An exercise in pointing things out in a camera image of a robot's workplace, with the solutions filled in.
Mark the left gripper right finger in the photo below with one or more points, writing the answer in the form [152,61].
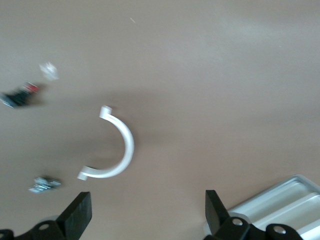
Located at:
[220,222]

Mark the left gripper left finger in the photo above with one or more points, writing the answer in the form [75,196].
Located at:
[72,217]

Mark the small silver metal switch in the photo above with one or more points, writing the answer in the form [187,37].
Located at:
[43,185]

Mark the small black red-tipped switch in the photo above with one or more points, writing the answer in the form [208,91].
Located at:
[17,96]

